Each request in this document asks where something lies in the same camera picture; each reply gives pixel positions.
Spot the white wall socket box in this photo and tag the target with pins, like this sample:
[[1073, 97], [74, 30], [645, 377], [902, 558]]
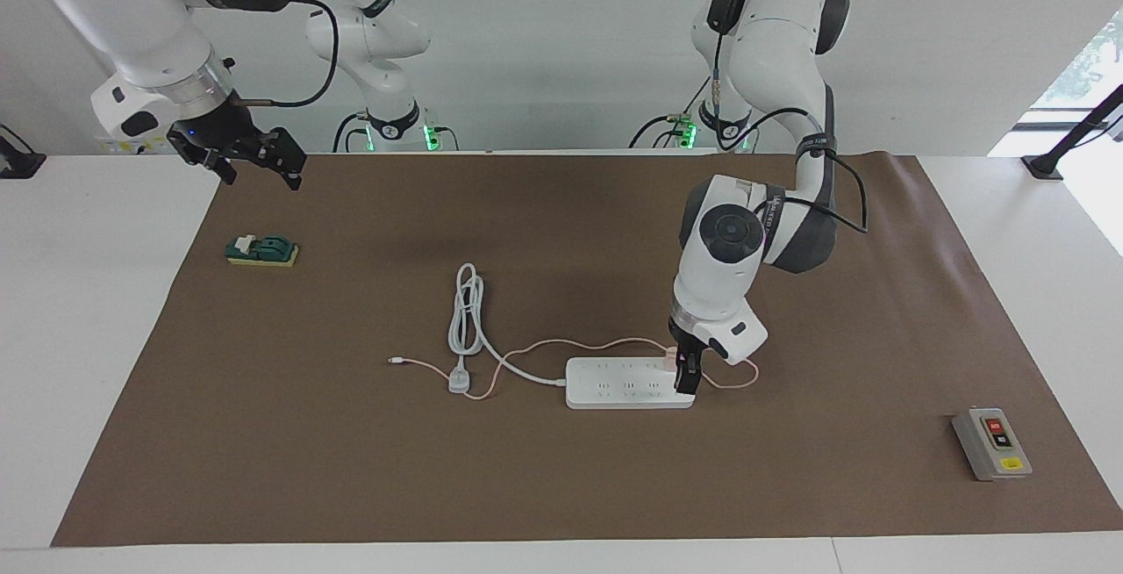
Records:
[[132, 147]]

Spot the black slanted stand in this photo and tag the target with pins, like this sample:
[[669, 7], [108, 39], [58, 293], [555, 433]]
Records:
[[1044, 166]]

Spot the grey on-off switch box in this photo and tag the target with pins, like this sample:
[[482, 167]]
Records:
[[991, 447]]

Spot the black clamp bracket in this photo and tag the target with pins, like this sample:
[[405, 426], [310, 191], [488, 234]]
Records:
[[17, 166]]

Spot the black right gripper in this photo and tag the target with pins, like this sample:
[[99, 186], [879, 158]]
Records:
[[224, 135]]

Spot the brown table mat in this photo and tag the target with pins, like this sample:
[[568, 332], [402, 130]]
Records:
[[351, 469]]

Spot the pink charger adapter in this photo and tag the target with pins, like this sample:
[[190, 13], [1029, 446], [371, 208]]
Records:
[[669, 351]]

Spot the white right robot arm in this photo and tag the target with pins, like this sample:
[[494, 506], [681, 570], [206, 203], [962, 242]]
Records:
[[132, 21]]

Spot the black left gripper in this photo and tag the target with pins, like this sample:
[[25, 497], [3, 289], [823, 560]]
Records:
[[686, 344]]

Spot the white power strip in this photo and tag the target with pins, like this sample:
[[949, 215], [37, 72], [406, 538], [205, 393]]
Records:
[[614, 390]]

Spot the bright window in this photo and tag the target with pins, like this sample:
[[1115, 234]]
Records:
[[1097, 65]]

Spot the green knife switch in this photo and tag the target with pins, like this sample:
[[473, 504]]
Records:
[[263, 249]]

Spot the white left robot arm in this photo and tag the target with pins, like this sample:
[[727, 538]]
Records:
[[737, 276]]

